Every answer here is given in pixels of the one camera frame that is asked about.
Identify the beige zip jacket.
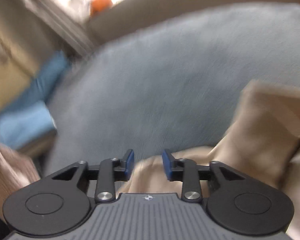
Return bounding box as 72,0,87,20
117,79,300,240

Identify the pink checked blanket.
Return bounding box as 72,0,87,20
0,135,40,220

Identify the orange bag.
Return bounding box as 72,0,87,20
90,0,114,15

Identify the light blue pillow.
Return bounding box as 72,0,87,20
0,101,57,150

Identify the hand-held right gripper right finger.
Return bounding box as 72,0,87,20
162,149,245,202

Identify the grey curtain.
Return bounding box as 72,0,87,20
12,0,95,55

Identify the cream carved headboard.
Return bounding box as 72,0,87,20
0,25,40,120

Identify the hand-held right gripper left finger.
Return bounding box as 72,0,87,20
52,149,135,203

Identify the grey-blue bed blanket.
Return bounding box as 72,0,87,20
44,2,300,178

